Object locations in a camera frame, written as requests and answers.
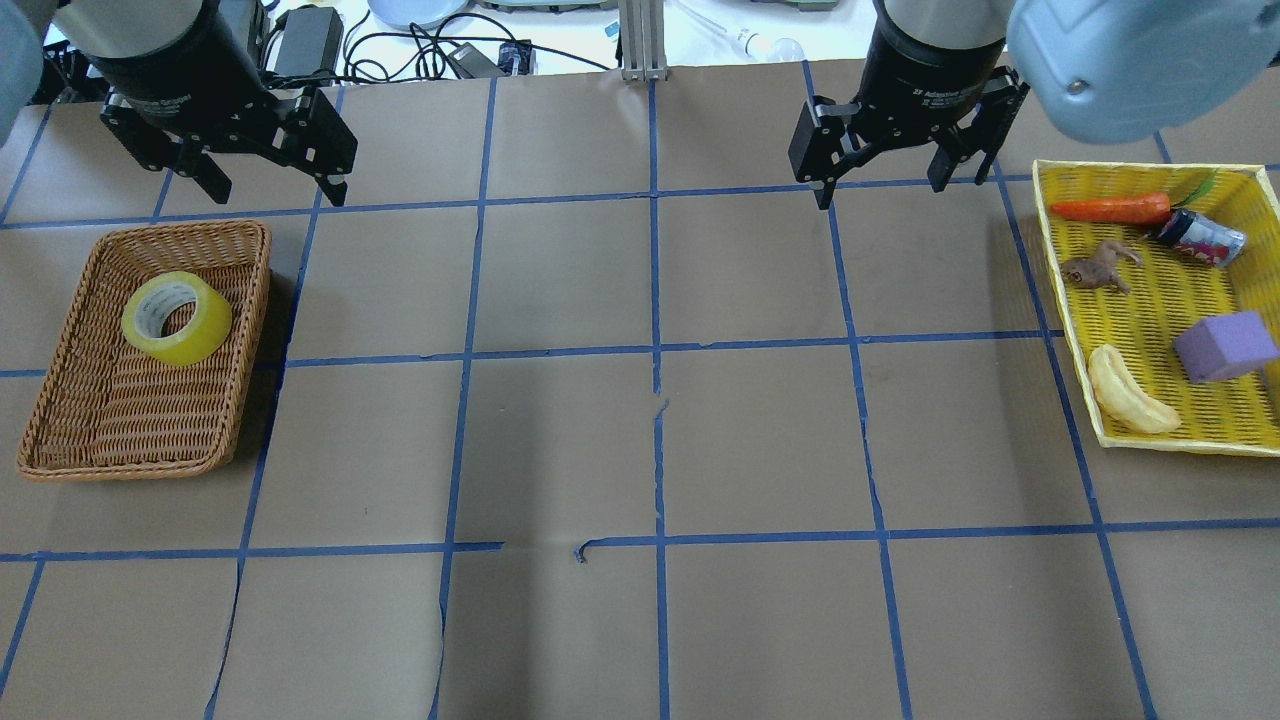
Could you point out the yellow tape roll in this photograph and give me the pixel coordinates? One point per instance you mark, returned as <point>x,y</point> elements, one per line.
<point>176,318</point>

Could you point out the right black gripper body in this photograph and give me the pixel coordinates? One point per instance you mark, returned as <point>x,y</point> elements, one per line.
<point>928,68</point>

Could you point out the yellow plastic tray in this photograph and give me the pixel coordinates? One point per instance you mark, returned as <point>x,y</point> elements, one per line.
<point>1170,293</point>

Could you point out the black box device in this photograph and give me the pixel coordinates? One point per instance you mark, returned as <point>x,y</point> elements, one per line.
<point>308,47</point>

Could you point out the orange toy carrot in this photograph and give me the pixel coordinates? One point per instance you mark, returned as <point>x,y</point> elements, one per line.
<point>1144,209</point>

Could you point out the yellow toy banana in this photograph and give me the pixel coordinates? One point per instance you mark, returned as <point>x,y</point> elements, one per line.
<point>1117,391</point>

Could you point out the brown wicker basket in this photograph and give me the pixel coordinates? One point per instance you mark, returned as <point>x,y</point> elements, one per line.
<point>108,412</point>

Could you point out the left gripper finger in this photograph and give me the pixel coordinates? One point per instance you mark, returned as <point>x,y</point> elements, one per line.
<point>155,149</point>
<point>308,134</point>

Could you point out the aluminium frame post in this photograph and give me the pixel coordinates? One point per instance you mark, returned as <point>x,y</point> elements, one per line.
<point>642,41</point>

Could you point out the light blue plate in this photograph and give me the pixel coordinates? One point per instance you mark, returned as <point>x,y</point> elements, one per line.
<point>427,14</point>

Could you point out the black power adapter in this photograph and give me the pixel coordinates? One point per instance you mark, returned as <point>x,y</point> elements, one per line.
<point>467,62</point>

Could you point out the brown toy lion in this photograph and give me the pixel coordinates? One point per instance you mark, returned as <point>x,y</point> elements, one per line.
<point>1099,270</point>

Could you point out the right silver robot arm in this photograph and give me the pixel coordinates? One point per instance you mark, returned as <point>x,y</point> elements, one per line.
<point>1107,72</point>

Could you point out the small drink can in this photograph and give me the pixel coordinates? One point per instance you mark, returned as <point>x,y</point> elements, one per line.
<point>1201,238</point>

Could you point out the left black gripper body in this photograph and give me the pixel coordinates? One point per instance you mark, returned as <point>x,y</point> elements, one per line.
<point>182,62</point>

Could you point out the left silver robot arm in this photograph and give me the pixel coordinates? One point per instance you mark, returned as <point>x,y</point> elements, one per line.
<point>25,24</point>

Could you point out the clear light bulb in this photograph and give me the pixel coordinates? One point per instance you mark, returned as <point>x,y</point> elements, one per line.
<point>764,48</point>

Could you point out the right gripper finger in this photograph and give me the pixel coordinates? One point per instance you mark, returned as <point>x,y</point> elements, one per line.
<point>997,107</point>
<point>827,145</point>

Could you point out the purple foam block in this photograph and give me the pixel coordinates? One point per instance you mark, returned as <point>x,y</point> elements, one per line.
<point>1224,347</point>

